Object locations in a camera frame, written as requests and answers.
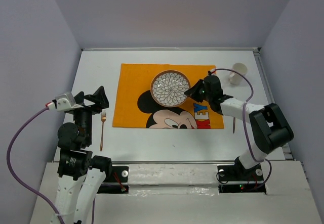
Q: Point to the orange cartoon cloth placemat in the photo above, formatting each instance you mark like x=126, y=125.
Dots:
x=136, y=108

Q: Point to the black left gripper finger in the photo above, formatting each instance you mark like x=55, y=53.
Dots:
x=79, y=98
x=98, y=98

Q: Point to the patterned ceramic plate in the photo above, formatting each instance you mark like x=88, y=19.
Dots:
x=168, y=88

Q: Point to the copper fork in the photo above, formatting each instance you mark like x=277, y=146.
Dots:
x=103, y=119

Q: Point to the white ceramic mug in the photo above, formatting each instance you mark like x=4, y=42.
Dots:
x=236, y=75

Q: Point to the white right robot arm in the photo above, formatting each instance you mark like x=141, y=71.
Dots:
x=269, y=126

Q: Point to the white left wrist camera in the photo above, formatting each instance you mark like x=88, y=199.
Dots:
x=63, y=103

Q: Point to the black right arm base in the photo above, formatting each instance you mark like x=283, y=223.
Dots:
x=229, y=183

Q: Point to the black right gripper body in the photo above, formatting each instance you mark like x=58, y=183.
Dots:
x=208, y=95

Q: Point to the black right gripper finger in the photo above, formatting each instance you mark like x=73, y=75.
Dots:
x=195, y=94
x=198, y=86

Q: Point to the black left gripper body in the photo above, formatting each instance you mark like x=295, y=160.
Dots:
x=84, y=116

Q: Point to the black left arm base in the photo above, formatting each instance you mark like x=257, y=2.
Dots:
x=117, y=182

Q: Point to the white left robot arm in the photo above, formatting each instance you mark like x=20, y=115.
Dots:
x=80, y=173

